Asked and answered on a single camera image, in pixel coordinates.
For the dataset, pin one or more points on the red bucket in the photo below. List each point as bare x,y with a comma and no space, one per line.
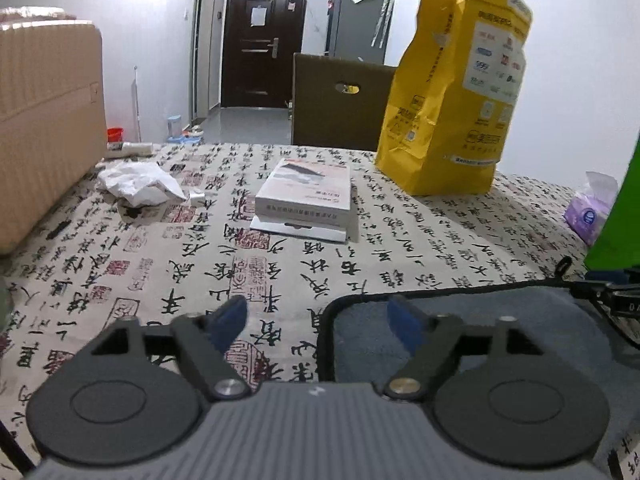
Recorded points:
115,134

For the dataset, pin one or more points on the white flat box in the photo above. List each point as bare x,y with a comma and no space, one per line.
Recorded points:
305,199

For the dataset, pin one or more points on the purple tissue pack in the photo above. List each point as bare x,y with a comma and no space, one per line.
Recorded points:
590,206

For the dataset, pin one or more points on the beige suitcase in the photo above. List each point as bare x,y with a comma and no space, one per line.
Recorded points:
53,127

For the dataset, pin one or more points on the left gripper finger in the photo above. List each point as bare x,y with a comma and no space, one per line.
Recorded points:
495,393
135,391

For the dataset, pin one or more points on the crumpled white paper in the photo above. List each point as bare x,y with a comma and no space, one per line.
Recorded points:
141,184

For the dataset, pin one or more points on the yellow paper bag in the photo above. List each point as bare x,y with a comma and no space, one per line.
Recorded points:
453,96

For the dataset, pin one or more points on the brown cardboard box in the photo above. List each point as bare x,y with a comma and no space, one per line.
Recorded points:
338,103

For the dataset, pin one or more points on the calligraphy print tablecloth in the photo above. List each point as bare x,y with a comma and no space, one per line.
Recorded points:
89,262

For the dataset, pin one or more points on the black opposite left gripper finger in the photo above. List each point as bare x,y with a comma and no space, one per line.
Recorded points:
620,299

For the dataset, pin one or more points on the dark brown entrance door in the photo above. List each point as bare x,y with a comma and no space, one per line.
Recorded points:
261,38

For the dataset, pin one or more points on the grey refrigerator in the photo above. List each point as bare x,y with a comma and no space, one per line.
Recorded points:
358,30

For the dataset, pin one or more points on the white tube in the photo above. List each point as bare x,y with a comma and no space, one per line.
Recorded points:
128,149

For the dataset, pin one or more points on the green paper shopping bag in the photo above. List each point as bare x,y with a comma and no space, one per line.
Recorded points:
618,245

